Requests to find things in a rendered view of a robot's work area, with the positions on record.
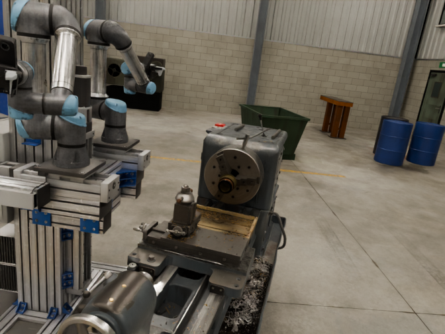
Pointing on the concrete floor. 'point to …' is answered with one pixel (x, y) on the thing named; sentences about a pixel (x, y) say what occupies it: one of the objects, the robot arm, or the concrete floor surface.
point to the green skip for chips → (282, 115)
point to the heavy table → (336, 116)
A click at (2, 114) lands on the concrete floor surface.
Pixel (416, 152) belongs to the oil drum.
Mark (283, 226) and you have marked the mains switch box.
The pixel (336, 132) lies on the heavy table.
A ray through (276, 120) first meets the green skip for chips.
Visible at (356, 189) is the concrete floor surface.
